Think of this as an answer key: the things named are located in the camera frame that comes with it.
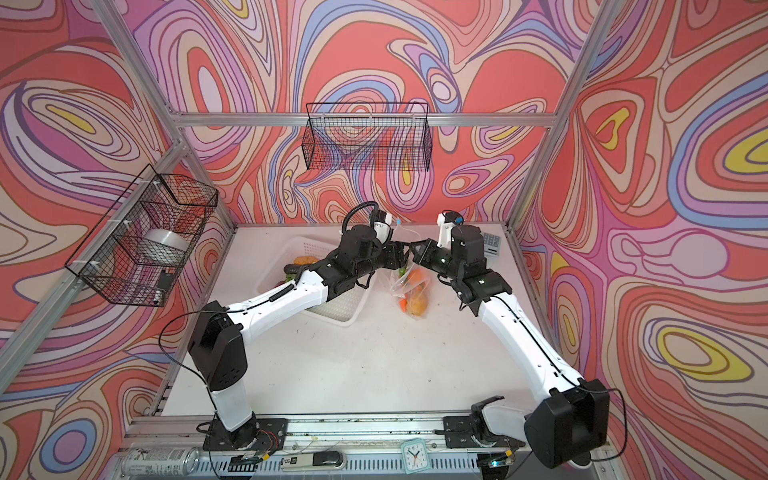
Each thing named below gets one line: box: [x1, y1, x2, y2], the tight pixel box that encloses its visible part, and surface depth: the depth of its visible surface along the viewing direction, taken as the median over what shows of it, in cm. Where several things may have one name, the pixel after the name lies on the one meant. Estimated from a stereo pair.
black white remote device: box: [281, 450, 347, 472], surface depth 69 cm
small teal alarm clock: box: [401, 438, 431, 474], surface depth 70 cm
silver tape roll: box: [142, 228, 190, 266], surface depth 74 cm
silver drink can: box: [121, 447, 201, 477], surface depth 68 cm
